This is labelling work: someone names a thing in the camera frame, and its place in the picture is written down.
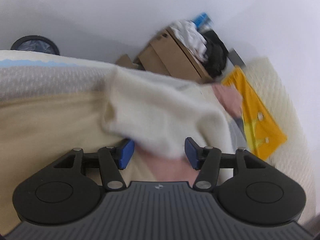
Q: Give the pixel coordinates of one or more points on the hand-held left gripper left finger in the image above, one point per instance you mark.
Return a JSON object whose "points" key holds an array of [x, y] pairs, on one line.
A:
{"points": [[126, 153]]}

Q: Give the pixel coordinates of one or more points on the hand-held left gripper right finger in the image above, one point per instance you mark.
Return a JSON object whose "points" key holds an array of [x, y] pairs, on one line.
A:
{"points": [[191, 152]]}

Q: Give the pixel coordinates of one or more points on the cream and navy sweater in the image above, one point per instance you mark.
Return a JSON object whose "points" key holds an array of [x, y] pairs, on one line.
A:
{"points": [[162, 110]]}

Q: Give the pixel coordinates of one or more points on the black crumpled clothes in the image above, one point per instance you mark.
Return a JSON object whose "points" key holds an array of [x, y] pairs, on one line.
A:
{"points": [[216, 55]]}

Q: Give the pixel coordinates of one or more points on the white crumpled clothes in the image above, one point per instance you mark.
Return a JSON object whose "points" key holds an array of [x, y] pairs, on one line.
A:
{"points": [[190, 37]]}

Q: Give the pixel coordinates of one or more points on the yellow crown pillow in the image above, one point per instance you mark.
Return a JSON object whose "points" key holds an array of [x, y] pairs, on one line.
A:
{"points": [[260, 120]]}

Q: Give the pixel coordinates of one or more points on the checked patchwork quilt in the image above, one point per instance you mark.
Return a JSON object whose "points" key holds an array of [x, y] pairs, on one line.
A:
{"points": [[50, 125]]}

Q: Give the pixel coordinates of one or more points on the wooden nightstand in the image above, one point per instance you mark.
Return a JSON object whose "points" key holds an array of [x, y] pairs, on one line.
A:
{"points": [[172, 57]]}

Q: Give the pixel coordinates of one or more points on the cream quilted headboard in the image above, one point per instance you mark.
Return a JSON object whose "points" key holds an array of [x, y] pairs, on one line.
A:
{"points": [[280, 92]]}

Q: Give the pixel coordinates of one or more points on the blue and white pack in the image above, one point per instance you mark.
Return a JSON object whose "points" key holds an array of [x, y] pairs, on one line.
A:
{"points": [[202, 20]]}

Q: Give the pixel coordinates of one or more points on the black trash bin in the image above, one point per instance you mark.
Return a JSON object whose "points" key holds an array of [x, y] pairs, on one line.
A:
{"points": [[35, 45]]}

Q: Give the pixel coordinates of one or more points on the grey wall switch plate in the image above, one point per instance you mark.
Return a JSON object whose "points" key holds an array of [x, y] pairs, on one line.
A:
{"points": [[237, 58]]}

